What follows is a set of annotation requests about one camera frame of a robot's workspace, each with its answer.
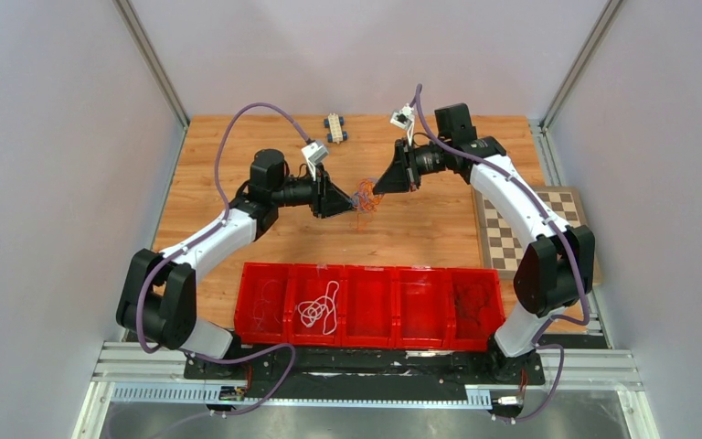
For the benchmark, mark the white blue toy car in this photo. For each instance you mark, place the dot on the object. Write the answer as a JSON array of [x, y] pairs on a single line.
[[334, 123]]

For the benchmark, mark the red bin middle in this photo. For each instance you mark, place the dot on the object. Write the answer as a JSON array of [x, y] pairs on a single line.
[[370, 307]]

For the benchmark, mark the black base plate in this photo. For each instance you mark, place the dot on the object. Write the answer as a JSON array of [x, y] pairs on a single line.
[[321, 373]]

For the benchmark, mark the wooden chessboard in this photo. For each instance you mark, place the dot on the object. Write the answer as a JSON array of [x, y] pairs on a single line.
[[499, 246]]

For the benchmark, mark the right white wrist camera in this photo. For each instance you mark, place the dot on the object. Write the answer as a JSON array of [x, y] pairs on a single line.
[[404, 118]]

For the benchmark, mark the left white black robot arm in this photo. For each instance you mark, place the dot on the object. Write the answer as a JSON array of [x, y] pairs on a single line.
[[159, 295]]

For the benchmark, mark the red bin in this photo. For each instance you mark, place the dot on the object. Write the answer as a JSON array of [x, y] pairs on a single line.
[[477, 307], [423, 315], [313, 305], [370, 307], [260, 313]]

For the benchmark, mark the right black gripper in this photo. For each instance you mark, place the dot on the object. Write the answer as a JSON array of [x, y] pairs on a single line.
[[402, 175]]

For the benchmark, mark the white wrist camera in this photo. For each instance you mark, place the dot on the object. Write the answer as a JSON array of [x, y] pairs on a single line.
[[404, 118], [314, 153]]

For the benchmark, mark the aluminium frame rail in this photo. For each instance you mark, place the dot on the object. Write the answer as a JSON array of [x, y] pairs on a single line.
[[575, 368]]

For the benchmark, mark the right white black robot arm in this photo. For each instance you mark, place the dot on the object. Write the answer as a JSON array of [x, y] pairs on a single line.
[[556, 270]]

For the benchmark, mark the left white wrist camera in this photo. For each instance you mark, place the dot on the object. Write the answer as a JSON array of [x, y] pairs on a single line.
[[314, 153]]

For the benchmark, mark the red bin rightmost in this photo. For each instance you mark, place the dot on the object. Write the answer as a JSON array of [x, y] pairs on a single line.
[[477, 307]]

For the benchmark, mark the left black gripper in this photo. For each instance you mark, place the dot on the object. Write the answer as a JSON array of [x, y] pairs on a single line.
[[328, 199]]

